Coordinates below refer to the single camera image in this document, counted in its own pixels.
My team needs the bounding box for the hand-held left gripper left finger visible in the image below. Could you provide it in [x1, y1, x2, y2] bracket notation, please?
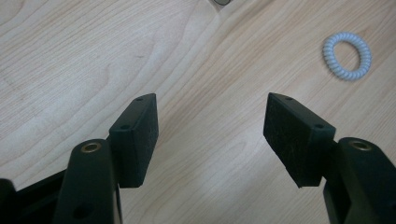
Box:
[51, 92, 160, 224]

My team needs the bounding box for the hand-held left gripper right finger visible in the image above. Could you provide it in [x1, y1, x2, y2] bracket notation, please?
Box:
[262, 91, 396, 224]

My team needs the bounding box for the light blue spiral hair tie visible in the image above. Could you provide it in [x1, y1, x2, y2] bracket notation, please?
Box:
[322, 31, 373, 81]

